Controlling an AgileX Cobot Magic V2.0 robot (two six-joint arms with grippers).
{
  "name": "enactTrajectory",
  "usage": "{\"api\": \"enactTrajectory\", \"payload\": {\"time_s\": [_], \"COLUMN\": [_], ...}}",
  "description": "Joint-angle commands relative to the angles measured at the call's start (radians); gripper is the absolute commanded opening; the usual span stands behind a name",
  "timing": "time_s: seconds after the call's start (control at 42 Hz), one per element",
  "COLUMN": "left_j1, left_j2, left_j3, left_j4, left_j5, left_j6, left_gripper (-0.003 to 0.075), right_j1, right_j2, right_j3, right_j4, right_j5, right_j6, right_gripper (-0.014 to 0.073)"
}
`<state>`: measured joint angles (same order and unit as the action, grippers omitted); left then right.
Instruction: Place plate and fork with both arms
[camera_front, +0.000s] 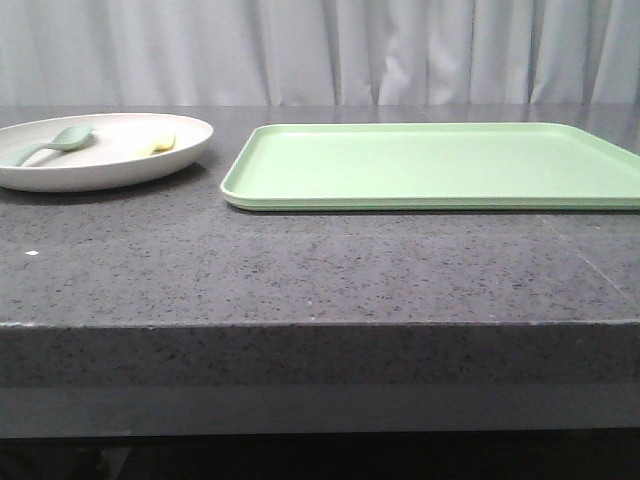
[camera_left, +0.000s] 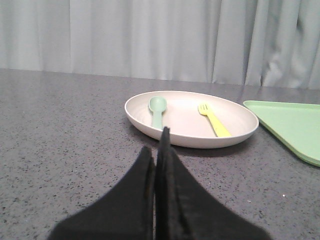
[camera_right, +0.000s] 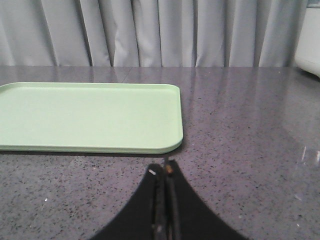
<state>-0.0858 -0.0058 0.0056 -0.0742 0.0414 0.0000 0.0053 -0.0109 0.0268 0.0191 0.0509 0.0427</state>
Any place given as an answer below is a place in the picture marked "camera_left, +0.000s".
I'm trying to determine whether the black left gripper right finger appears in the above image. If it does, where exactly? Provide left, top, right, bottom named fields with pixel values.
left=155, top=127, right=271, bottom=240

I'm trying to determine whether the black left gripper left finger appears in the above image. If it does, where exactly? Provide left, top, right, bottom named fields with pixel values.
left=48, top=146, right=155, bottom=240

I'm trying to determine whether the yellow plastic fork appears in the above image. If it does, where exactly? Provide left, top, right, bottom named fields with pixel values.
left=198, top=103, right=232, bottom=138

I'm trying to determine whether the beige round plate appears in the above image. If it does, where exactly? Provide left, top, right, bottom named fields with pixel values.
left=124, top=90, right=259, bottom=149

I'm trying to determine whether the mint green spoon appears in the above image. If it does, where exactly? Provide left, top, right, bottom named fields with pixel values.
left=148, top=96, right=167, bottom=130

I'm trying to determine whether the light green tray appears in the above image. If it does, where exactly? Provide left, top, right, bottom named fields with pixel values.
left=243, top=100, right=320, bottom=167

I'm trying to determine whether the white curtain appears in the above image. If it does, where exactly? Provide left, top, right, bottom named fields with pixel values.
left=0, top=0, right=320, bottom=90

